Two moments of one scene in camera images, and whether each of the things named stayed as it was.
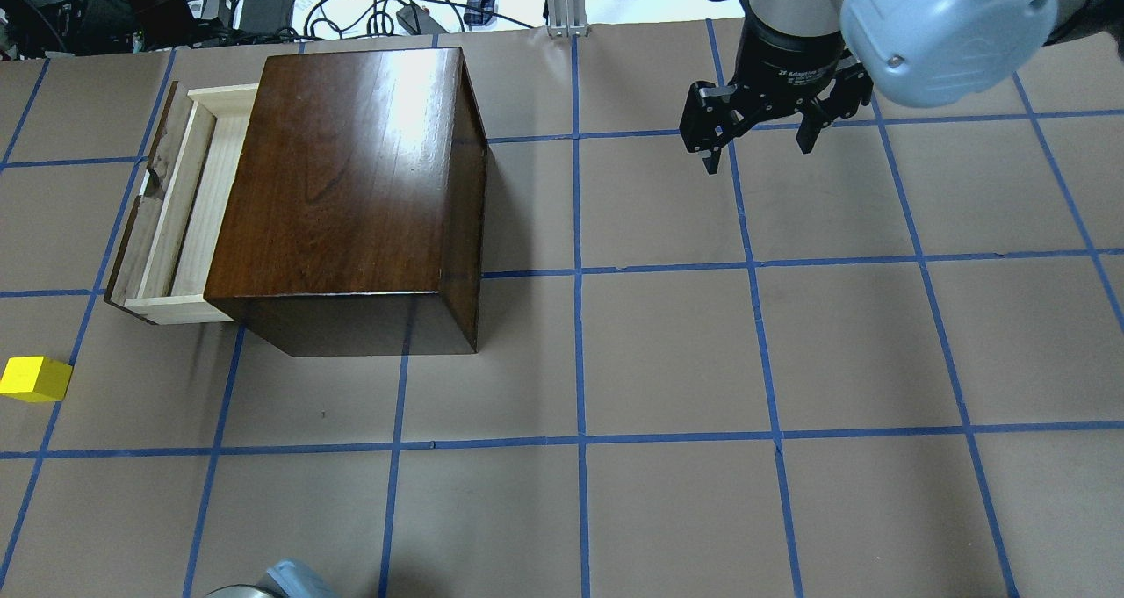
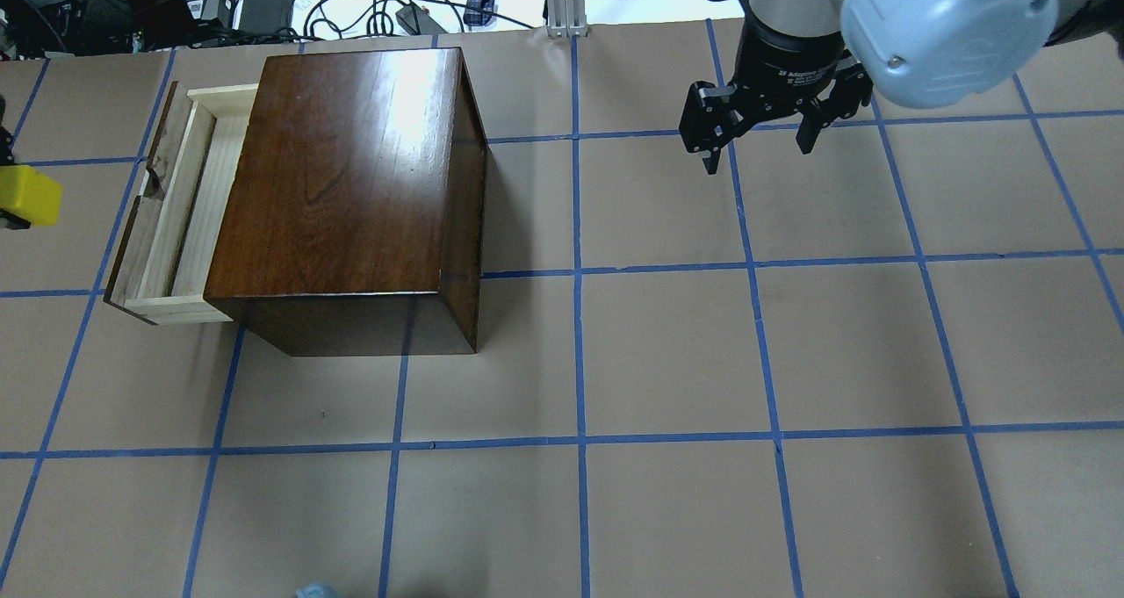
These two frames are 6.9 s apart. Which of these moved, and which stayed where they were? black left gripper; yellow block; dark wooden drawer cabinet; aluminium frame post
Moved: yellow block
Stayed: aluminium frame post; black left gripper; dark wooden drawer cabinet
